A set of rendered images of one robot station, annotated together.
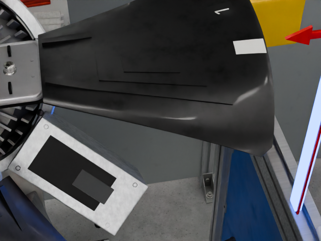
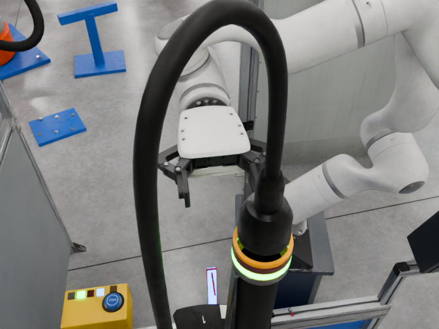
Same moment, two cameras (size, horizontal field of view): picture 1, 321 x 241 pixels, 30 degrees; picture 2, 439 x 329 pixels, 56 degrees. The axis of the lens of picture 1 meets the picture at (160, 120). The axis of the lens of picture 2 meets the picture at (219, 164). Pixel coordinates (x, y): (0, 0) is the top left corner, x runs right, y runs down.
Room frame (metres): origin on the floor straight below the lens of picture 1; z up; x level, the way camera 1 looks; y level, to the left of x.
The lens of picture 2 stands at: (0.47, 0.32, 2.05)
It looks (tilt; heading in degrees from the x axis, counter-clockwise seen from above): 45 degrees down; 272
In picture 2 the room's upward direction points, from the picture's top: straight up
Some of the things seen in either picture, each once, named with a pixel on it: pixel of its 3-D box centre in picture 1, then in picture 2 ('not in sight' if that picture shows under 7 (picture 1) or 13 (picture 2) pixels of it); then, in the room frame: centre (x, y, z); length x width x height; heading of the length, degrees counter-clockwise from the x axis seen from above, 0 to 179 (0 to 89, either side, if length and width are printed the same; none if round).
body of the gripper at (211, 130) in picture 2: not in sight; (210, 136); (0.50, -0.14, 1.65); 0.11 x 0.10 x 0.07; 101
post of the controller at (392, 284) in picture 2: not in sight; (392, 284); (-0.01, -0.30, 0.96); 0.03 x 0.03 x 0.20; 10
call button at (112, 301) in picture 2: not in sight; (112, 301); (0.76, -0.16, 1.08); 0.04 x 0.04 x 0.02
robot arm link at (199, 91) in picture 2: not in sight; (207, 111); (0.51, -0.20, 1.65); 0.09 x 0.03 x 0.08; 11
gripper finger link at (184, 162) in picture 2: not in sight; (189, 162); (0.53, -0.08, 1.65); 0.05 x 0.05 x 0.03; 14
